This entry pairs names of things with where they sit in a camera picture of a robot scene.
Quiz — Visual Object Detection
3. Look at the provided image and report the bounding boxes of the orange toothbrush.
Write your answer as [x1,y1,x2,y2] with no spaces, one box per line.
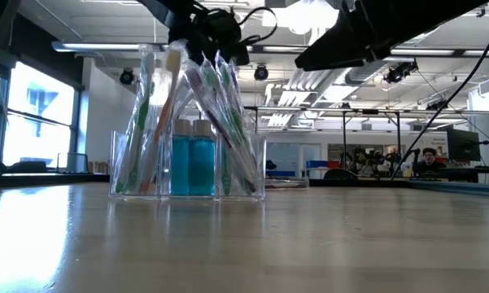
[139,47,184,195]

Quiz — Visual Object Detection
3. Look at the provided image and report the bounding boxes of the black desk monitor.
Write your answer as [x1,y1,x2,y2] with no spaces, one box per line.
[446,128,482,163]

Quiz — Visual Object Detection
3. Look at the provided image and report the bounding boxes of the long black arm cable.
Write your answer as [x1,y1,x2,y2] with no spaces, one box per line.
[390,18,489,182]

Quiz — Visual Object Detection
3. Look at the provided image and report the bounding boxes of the clear acrylic organizer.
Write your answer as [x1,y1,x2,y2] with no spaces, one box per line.
[108,129,268,201]

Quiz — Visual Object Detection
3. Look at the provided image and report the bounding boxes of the purple toothbrush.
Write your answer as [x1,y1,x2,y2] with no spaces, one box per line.
[184,66,258,195]

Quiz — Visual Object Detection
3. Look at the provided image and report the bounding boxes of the background black robot arms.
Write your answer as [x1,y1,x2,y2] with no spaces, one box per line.
[344,145,417,177]

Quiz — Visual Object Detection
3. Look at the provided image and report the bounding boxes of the blue mouthwash bottle white cap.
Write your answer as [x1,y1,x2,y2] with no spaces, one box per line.
[188,118,217,197]
[169,118,193,197]

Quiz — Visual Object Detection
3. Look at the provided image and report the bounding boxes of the round black chair back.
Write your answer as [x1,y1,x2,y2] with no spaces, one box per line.
[323,167,360,181]

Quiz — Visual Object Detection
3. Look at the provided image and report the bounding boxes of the long ceiling light bar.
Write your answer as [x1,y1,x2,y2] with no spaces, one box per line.
[50,40,489,57]

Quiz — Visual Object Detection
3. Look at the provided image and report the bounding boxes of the black aluminium table frame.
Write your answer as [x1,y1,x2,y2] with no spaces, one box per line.
[0,173,489,200]

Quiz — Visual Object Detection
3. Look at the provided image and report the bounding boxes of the person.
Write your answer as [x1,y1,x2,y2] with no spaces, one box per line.
[413,146,447,175]

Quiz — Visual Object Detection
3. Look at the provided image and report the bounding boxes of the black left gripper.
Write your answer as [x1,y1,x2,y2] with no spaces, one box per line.
[186,10,250,66]

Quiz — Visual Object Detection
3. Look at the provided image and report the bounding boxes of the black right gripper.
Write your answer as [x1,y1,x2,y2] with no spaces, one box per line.
[295,0,428,72]

